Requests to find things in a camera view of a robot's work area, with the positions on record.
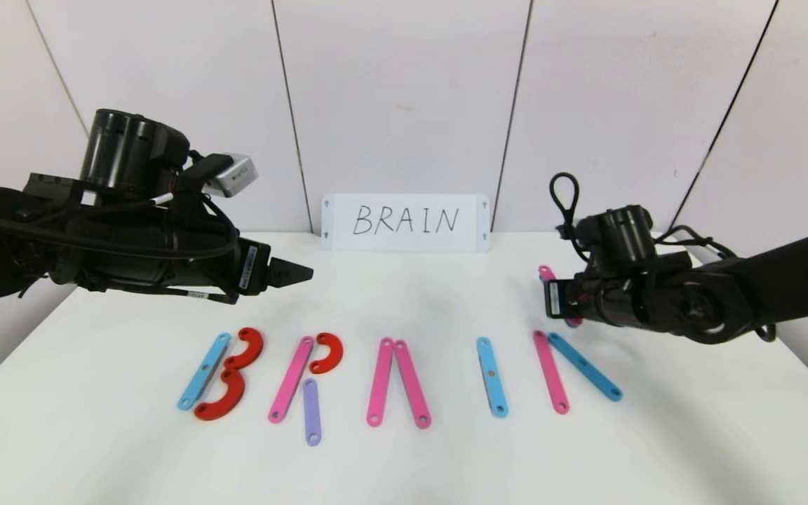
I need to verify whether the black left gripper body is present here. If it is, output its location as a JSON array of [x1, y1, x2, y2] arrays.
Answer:
[[166, 214, 272, 297]]

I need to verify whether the small red half-ring piece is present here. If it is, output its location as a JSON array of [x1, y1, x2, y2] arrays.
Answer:
[[309, 332, 344, 375]]

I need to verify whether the pink bar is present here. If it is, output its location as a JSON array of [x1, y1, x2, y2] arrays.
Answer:
[[393, 339, 432, 429], [533, 330, 571, 415], [366, 337, 395, 427], [539, 265, 582, 328], [268, 336, 315, 424]]

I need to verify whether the short purple bar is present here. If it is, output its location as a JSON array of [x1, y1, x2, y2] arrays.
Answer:
[[303, 379, 323, 447]]

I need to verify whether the blue bar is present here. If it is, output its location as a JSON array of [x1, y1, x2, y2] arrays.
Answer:
[[177, 333, 231, 411], [476, 337, 509, 419], [548, 332, 623, 402]]

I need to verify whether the white sign card BRAIN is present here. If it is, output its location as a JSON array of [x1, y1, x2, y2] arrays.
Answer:
[[321, 194, 490, 253]]

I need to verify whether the black left camera cable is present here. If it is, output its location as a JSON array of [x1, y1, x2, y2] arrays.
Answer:
[[196, 198, 241, 255]]

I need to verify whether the black camera cable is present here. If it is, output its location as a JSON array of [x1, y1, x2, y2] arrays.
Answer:
[[550, 173, 591, 264], [196, 198, 241, 255]]

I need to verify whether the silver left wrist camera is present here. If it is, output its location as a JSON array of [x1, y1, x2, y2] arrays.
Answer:
[[204, 153, 259, 198]]

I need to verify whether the black left camera bracket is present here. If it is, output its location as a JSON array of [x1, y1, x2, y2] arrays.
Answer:
[[176, 153, 234, 210]]

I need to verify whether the black camera bracket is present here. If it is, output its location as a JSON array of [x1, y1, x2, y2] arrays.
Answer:
[[576, 216, 612, 278], [176, 153, 234, 210]]

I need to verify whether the black right camera cable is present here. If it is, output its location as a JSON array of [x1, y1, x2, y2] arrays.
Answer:
[[550, 173, 591, 264]]

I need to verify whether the black right camera bracket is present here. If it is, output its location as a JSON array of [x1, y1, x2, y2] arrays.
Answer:
[[576, 216, 612, 278]]

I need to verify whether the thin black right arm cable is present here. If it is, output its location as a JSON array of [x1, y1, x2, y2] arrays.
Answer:
[[653, 226, 738, 259]]

